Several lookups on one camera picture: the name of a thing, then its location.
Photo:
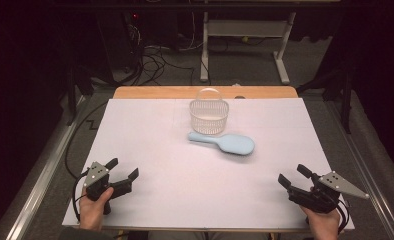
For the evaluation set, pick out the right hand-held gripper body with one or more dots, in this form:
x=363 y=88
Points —
x=338 y=183

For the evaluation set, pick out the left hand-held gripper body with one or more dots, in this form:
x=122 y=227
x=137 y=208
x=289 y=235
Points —
x=96 y=173

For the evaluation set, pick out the light blue hairbrush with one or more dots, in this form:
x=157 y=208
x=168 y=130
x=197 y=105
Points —
x=235 y=144

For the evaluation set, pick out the white plastic slatted basket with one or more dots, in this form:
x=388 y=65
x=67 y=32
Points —
x=208 y=123

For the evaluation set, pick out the person's left hand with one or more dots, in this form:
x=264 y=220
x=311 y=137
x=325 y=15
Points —
x=91 y=213

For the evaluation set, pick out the person's right hand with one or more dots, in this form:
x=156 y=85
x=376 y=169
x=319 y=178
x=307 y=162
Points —
x=323 y=225

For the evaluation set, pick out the black metal stand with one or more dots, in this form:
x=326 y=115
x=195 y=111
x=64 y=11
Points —
x=345 y=106
x=72 y=96

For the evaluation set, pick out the wooden table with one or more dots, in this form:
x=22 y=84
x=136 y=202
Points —
x=151 y=92

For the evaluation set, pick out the dark equipment case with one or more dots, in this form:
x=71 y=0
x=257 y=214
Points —
x=118 y=40

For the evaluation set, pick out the small yellow-green object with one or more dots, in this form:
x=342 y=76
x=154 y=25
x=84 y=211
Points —
x=245 y=39

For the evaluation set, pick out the aluminium floor rail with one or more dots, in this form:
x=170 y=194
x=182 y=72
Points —
x=41 y=180
x=368 y=180

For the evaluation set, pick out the white metal stand frame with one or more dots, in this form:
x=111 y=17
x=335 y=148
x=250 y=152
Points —
x=245 y=28

